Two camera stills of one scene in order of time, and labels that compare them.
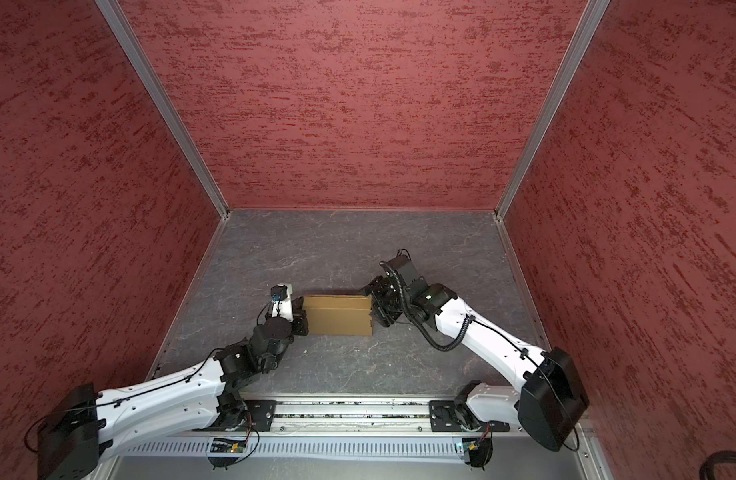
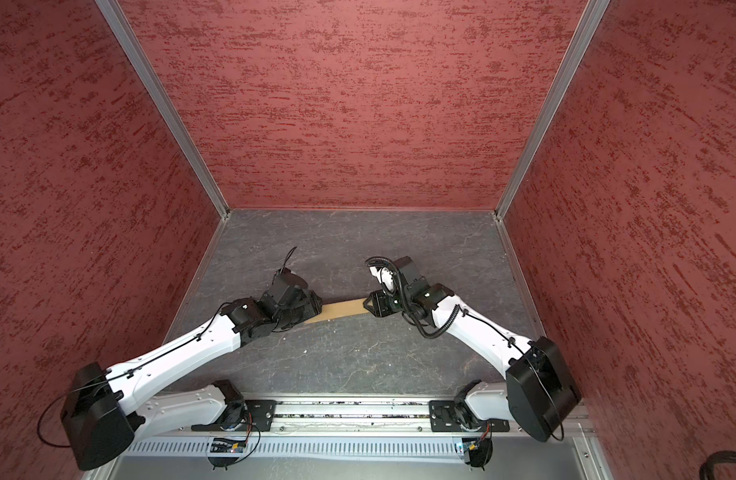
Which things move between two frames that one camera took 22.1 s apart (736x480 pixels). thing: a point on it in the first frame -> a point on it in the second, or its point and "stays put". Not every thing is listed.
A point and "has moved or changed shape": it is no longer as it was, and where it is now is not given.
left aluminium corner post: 115,13 stays put
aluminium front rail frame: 346,417 stays put
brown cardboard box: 339,315 has moved or changed shape
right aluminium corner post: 589,22 stays put
